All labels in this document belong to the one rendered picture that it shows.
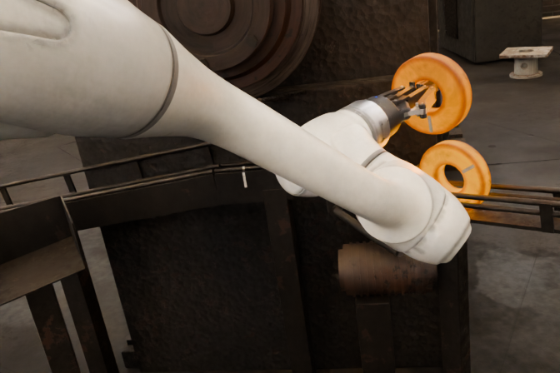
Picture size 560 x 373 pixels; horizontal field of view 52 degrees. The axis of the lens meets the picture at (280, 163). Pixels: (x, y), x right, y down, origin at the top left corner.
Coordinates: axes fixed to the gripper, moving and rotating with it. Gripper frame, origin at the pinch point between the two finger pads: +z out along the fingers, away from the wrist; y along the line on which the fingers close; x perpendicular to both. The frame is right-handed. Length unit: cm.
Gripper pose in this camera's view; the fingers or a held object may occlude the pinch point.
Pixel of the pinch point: (429, 86)
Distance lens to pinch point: 112.7
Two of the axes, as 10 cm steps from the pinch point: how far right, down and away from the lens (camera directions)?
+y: 7.3, 1.4, -6.7
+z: 6.6, -4.0, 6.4
